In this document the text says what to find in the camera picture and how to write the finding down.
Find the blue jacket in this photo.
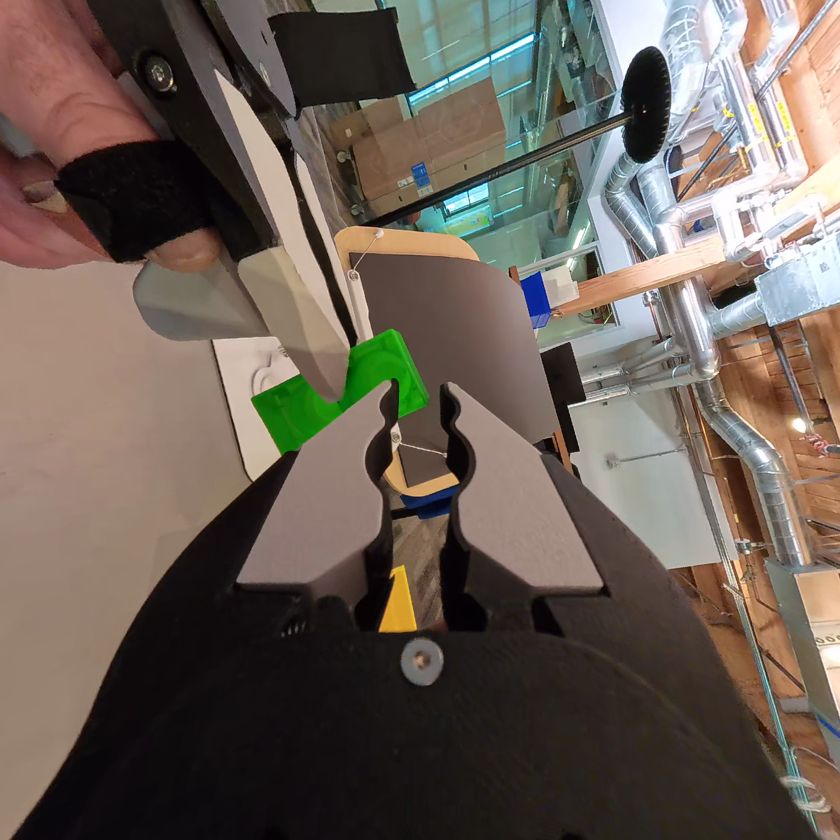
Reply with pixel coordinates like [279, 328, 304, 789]
[400, 492, 455, 521]

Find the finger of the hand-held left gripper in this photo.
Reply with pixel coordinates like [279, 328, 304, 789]
[294, 150, 361, 347]
[213, 67, 353, 403]

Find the rectangular metal duct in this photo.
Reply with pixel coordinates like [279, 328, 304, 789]
[754, 245, 840, 327]

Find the black pole with round disc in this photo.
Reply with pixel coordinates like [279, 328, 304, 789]
[373, 45, 674, 228]

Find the wood-rimmed black board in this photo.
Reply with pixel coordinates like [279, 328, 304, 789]
[333, 226, 560, 497]

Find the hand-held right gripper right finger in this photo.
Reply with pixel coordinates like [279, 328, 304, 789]
[440, 382, 605, 597]

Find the silver pipe run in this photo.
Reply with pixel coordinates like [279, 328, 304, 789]
[602, 0, 816, 573]

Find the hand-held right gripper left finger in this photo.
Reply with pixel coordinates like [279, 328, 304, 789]
[236, 379, 400, 589]

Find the white board stand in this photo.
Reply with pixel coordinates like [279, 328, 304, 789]
[212, 246, 454, 481]

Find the black fabric panel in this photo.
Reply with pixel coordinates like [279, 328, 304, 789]
[268, 7, 418, 110]

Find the yellow plastic bin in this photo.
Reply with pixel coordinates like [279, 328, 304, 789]
[378, 567, 416, 635]

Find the green plastic block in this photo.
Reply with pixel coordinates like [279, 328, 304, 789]
[251, 328, 429, 455]

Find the large cardboard box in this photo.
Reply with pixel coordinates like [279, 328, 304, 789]
[327, 75, 510, 205]

